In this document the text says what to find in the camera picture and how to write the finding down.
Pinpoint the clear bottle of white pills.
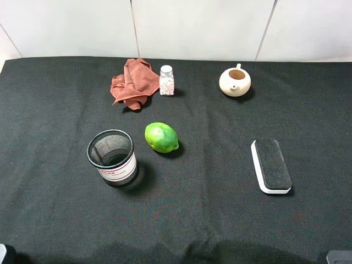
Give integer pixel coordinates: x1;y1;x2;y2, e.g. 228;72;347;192
159;65;175;96

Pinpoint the green lime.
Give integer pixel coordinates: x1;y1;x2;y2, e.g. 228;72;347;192
145;122;179;153

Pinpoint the crumpled red-brown cloth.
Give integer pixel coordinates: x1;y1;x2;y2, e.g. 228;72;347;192
110;58;160;111

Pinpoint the black mesh pen cup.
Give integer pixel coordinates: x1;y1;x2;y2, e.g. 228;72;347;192
86;129;139;188

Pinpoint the black tablecloth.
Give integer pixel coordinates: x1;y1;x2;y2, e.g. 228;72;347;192
1;57;351;263

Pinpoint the cream ceramic teapot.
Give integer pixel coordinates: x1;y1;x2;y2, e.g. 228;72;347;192
219;63;251;97

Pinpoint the black and white board eraser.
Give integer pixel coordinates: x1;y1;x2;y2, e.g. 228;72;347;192
251;139;292;195

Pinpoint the grey base part right corner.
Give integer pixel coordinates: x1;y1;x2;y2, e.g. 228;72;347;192
326;250;352;264

